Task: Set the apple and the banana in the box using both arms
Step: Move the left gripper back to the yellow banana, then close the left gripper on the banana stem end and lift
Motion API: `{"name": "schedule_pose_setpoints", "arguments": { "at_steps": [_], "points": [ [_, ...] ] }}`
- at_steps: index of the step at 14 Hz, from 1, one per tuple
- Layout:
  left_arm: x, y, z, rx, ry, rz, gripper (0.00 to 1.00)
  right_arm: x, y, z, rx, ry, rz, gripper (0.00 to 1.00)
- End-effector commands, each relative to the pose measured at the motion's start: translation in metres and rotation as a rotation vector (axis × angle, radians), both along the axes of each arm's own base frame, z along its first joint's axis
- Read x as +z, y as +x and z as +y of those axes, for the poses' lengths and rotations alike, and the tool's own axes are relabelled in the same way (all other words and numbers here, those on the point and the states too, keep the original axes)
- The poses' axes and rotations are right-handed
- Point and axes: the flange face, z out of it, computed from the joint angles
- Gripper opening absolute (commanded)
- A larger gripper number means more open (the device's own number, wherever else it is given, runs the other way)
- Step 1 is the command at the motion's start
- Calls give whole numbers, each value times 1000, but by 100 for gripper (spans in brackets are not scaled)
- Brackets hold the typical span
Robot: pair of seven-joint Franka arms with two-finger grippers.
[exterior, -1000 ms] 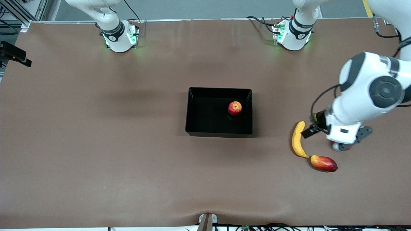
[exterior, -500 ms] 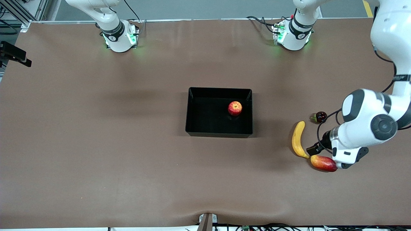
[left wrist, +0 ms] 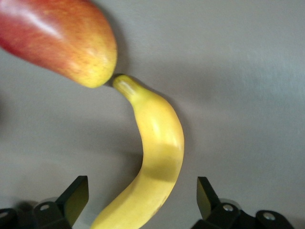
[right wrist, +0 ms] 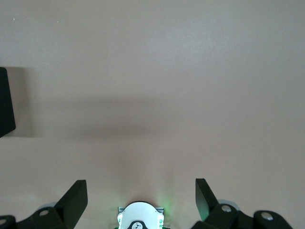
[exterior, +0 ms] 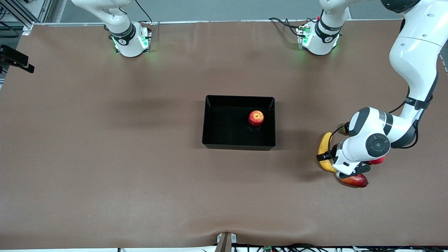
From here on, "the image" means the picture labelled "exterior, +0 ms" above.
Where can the red yellow apple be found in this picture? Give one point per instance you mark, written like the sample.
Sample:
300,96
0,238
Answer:
256,118

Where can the red yellow mango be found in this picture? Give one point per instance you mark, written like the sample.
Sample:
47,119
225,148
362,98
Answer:
355,181

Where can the silver table edge bracket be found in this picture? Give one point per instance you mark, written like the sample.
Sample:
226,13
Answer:
219,238

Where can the grey mount bar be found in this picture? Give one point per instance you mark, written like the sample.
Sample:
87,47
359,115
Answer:
225,245

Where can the black plastic box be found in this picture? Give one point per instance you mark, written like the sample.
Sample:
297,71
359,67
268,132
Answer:
227,133

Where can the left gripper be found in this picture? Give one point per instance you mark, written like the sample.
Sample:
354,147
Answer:
333,153

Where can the aluminium frame with black struts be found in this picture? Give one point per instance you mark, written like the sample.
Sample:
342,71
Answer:
45,10

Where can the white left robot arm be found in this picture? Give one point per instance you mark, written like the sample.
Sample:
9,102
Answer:
416,52

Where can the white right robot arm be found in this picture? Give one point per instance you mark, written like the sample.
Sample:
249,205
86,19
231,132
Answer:
122,21

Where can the yellow banana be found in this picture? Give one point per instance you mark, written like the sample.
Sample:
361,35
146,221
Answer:
325,140

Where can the dark purple mangosteen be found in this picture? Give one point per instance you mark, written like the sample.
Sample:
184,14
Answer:
344,131

